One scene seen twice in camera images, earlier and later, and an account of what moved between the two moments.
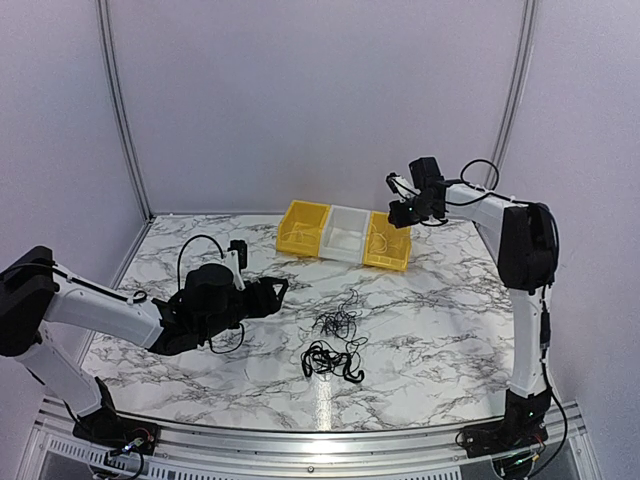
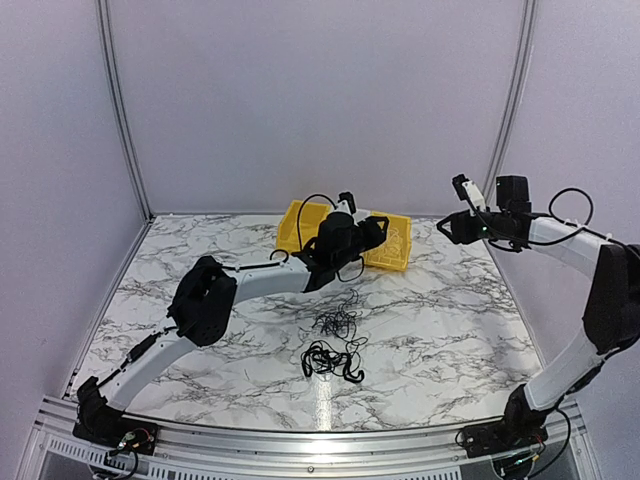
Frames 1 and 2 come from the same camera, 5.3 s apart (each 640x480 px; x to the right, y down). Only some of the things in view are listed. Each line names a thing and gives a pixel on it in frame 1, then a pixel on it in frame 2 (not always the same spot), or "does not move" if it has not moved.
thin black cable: (342, 323) does not move
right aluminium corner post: (529, 22) does not move
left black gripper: (264, 302) -> (373, 235)
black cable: (321, 357) does not move
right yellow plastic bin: (385, 245) does not move
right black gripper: (396, 218) -> (460, 226)
